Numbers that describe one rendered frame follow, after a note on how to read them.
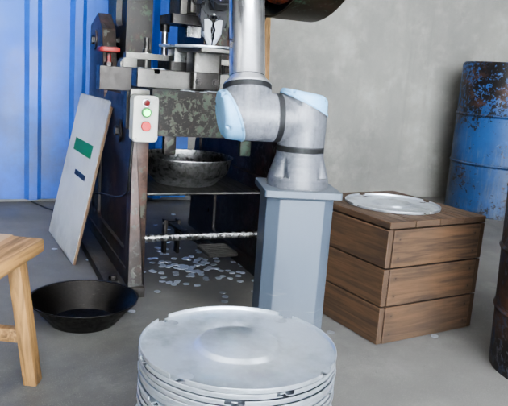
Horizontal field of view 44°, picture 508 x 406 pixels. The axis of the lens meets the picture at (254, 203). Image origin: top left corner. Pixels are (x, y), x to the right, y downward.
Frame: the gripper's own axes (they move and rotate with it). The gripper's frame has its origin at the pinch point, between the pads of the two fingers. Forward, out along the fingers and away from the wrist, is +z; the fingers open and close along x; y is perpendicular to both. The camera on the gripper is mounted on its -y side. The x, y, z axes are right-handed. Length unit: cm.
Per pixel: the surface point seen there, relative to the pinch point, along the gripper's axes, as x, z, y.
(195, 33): -0.2, -3.8, 18.0
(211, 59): -1.2, 4.7, 2.5
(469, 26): -222, -32, 136
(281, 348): 28, 48, -120
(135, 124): 26.9, 25.3, -14.5
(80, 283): 42, 74, -12
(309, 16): -40.4, -13.2, 11.9
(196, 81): 3.8, 12.3, 2.0
